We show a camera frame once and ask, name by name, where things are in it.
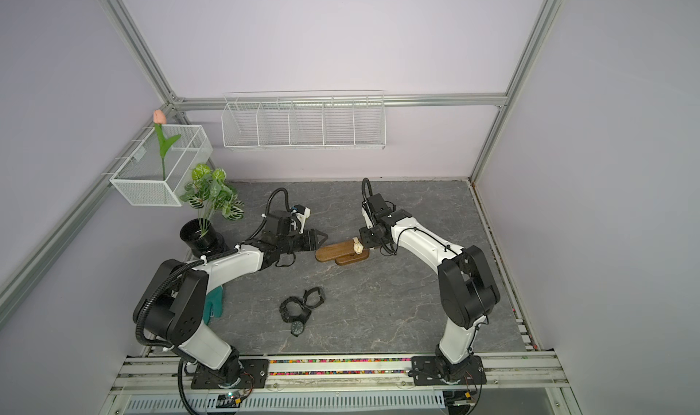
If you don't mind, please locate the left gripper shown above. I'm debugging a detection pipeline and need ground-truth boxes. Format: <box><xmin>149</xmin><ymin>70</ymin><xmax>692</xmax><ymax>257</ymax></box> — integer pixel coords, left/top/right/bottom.
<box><xmin>278</xmin><ymin>228</ymin><xmax>328</xmax><ymax>254</ymax></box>

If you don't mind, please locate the wooden watch stand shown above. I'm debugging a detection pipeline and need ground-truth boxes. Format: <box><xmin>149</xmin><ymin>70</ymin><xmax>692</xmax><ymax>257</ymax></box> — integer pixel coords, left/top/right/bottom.
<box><xmin>315</xmin><ymin>238</ymin><xmax>370</xmax><ymax>266</ymax></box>

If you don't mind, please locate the black watch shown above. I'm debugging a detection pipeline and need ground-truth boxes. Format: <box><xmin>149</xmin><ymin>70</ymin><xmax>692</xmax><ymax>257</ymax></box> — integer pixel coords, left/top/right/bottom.
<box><xmin>279</xmin><ymin>297</ymin><xmax>312</xmax><ymax>337</ymax></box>
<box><xmin>303</xmin><ymin>287</ymin><xmax>326</xmax><ymax>309</ymax></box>

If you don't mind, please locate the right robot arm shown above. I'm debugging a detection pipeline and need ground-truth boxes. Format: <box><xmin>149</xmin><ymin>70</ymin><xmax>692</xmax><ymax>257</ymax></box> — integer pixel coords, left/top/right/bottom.
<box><xmin>359</xmin><ymin>194</ymin><xmax>501</xmax><ymax>366</ymax></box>

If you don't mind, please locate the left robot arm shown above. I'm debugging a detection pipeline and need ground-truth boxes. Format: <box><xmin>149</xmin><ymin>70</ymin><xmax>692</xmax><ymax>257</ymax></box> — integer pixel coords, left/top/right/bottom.
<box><xmin>133</xmin><ymin>205</ymin><xmax>317</xmax><ymax>371</ymax></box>

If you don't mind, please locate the green leafy plant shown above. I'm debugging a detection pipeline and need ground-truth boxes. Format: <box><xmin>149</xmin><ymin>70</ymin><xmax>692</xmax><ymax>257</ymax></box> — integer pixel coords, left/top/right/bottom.
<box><xmin>179</xmin><ymin>164</ymin><xmax>244</xmax><ymax>238</ymax></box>

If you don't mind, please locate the black vase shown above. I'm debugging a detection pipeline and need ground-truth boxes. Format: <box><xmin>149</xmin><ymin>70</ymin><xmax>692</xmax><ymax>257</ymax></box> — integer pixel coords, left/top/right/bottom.
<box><xmin>180</xmin><ymin>218</ymin><xmax>228</xmax><ymax>258</ymax></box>

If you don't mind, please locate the white mesh basket left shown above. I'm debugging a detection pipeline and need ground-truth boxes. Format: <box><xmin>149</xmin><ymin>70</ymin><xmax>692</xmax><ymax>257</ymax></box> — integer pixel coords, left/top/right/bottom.
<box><xmin>109</xmin><ymin>124</ymin><xmax>213</xmax><ymax>207</ymax></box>

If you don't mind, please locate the pink tulip flower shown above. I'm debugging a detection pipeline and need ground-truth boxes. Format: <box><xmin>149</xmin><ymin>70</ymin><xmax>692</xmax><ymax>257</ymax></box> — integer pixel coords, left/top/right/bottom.
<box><xmin>152</xmin><ymin>110</ymin><xmax>182</xmax><ymax>181</ymax></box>

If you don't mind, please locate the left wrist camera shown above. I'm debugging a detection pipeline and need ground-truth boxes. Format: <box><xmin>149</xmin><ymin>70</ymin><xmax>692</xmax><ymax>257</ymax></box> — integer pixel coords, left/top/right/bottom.
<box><xmin>293</xmin><ymin>205</ymin><xmax>311</xmax><ymax>234</ymax></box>

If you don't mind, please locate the white wire wall shelf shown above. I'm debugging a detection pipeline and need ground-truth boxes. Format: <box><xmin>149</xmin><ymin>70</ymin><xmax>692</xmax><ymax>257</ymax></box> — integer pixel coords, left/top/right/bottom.
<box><xmin>222</xmin><ymin>90</ymin><xmax>386</xmax><ymax>151</ymax></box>

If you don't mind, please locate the colourful cable strip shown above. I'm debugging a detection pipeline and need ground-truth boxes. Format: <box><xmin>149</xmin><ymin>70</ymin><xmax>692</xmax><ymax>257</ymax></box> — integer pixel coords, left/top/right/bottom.
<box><xmin>268</xmin><ymin>356</ymin><xmax>412</xmax><ymax>377</ymax></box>

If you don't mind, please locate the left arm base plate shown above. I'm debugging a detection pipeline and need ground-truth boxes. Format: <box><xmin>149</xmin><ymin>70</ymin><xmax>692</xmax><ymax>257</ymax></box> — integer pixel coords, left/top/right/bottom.
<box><xmin>191</xmin><ymin>359</ymin><xmax>270</xmax><ymax>389</ymax></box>

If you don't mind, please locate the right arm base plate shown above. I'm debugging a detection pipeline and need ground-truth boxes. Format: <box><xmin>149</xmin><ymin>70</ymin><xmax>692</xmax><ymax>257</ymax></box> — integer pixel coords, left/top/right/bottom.
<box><xmin>408</xmin><ymin>355</ymin><xmax>487</xmax><ymax>386</ymax></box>

